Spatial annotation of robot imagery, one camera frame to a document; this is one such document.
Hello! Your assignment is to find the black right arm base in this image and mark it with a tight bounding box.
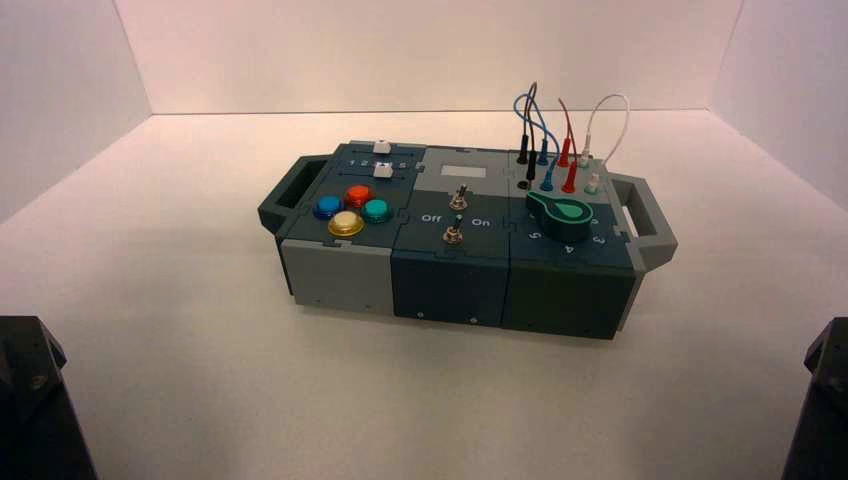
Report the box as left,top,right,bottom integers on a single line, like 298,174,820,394
781,317,848,480

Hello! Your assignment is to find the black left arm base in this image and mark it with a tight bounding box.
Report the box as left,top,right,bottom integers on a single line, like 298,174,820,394
0,315,99,480

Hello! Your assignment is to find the teal round push button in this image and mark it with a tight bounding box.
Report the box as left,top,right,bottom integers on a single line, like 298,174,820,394
360,198,393,225

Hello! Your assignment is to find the orange round push button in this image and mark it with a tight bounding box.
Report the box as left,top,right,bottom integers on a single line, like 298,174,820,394
343,184,376,210

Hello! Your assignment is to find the yellow round push button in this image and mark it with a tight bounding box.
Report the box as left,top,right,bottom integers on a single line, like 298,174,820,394
328,210,366,238

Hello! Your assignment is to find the grey and teal control box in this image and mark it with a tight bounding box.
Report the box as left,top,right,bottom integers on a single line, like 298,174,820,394
256,140,679,341

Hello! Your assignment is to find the blue round push button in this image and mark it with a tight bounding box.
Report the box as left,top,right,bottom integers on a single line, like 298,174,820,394
312,194,344,221

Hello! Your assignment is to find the green rotary selector knob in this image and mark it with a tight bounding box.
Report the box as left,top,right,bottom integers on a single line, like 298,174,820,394
526,190,595,244

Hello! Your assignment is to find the black jumper wire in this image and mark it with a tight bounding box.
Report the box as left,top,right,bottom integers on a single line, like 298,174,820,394
515,81,540,191

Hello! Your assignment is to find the blue jumper wire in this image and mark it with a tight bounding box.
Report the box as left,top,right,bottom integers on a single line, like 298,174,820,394
513,82,558,193

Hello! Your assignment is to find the red jumper wire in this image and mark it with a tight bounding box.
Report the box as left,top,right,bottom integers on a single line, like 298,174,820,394
557,97,580,195

